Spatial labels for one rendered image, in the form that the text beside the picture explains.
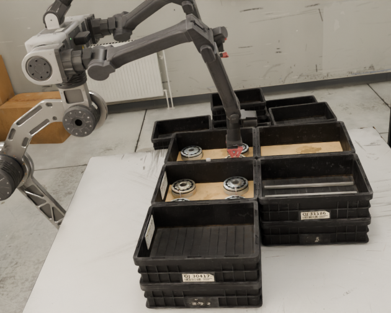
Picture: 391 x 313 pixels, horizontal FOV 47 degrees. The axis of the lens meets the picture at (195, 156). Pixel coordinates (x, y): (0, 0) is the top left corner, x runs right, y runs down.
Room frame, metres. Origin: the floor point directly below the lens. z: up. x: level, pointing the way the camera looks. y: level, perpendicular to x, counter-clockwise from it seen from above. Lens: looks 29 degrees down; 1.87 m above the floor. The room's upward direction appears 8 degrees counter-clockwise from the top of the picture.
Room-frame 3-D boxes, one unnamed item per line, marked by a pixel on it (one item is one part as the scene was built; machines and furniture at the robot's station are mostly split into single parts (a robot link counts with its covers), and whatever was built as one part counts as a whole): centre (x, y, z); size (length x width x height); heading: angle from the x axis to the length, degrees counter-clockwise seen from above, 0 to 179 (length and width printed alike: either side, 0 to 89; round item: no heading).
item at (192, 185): (1.59, 0.07, 0.86); 0.10 x 0.10 x 0.01
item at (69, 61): (1.57, 0.38, 1.45); 0.09 x 0.08 x 0.12; 175
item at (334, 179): (1.43, -0.42, 0.87); 0.40 x 0.30 x 0.11; 80
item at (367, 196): (1.43, -0.42, 0.92); 0.40 x 0.30 x 0.02; 80
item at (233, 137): (1.71, -0.18, 1.00); 0.10 x 0.07 x 0.07; 177
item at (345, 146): (1.72, -0.47, 0.87); 0.40 x 0.30 x 0.11; 80
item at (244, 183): (1.55, -0.15, 0.86); 0.10 x 0.10 x 0.01
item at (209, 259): (1.20, 0.02, 0.92); 0.40 x 0.30 x 0.02; 80
